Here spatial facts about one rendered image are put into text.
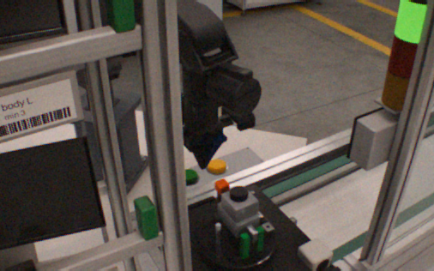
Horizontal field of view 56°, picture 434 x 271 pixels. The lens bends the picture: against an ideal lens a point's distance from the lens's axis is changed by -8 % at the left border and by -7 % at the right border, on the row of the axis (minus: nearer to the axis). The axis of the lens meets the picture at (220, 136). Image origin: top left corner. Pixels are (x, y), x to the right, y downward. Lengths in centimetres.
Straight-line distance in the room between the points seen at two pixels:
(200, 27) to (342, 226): 50
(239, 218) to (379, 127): 26
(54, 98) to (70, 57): 2
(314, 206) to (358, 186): 13
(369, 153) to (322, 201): 36
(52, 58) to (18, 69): 2
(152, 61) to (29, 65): 7
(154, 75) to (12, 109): 8
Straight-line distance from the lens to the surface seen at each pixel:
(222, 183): 73
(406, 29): 58
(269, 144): 121
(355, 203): 97
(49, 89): 24
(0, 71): 23
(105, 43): 24
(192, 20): 64
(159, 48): 25
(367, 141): 62
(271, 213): 84
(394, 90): 61
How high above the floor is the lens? 155
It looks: 34 degrees down
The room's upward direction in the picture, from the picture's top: straight up
